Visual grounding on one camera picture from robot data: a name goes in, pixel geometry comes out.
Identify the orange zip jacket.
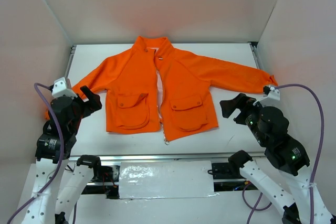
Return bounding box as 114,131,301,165
44,36,278,146

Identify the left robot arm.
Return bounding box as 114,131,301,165
22,82,103,223

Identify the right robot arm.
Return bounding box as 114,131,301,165
220,93,335,223

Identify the white foil-edged panel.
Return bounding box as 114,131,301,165
119,161,216,199

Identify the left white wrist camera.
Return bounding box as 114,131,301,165
52,77,77,99

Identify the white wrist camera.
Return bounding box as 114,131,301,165
253,85,280,107
52,77,77,99

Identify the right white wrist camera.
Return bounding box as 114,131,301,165
253,85,280,107

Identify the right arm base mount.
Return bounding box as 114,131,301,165
207,162,249,192

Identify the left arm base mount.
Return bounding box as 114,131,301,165
82,166,120,199

